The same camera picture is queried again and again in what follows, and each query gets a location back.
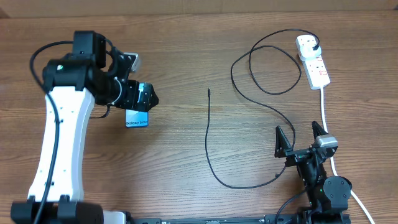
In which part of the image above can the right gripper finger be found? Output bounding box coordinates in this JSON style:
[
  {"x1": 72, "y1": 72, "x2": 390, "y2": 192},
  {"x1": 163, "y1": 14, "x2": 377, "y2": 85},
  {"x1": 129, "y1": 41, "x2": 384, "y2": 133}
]
[
  {"x1": 274, "y1": 126, "x2": 292, "y2": 157},
  {"x1": 312, "y1": 121, "x2": 328, "y2": 139}
]

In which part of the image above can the Samsung Galaxy smartphone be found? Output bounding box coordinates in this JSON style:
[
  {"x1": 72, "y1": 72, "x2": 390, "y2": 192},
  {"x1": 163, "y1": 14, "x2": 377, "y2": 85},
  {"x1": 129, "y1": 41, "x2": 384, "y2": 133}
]
[{"x1": 125, "y1": 83, "x2": 149, "y2": 128}]

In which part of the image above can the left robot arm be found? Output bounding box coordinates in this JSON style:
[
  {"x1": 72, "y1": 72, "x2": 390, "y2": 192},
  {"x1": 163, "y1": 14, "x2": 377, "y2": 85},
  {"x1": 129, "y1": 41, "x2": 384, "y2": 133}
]
[{"x1": 11, "y1": 30, "x2": 159, "y2": 223}]

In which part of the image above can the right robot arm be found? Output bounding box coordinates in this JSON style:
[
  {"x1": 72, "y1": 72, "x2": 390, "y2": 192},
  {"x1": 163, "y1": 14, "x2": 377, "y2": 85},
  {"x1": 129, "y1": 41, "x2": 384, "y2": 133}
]
[{"x1": 274, "y1": 121, "x2": 352, "y2": 224}]

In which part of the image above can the white charger plug adapter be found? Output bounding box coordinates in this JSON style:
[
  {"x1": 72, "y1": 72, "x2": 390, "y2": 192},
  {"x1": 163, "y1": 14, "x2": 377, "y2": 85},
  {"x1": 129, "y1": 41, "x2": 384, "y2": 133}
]
[{"x1": 298, "y1": 42, "x2": 322, "y2": 61}]

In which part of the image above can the white power strip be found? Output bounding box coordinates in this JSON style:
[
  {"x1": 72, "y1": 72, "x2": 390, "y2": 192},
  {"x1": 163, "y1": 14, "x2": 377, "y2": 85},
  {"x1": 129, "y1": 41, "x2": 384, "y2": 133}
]
[{"x1": 295, "y1": 35, "x2": 330, "y2": 90}]

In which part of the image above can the white power strip cord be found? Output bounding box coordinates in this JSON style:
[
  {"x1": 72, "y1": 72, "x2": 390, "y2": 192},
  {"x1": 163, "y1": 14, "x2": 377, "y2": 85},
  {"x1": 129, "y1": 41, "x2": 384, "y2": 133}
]
[{"x1": 319, "y1": 86, "x2": 376, "y2": 224}]

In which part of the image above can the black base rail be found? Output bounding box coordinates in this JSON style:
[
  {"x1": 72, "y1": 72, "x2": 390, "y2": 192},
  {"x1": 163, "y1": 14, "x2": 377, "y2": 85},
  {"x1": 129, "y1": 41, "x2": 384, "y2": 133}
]
[{"x1": 124, "y1": 213, "x2": 351, "y2": 224}]

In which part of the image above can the black charging cable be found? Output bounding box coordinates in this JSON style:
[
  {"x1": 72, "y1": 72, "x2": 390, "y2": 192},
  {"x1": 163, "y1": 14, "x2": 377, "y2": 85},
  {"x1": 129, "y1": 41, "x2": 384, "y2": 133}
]
[{"x1": 204, "y1": 29, "x2": 321, "y2": 190}]

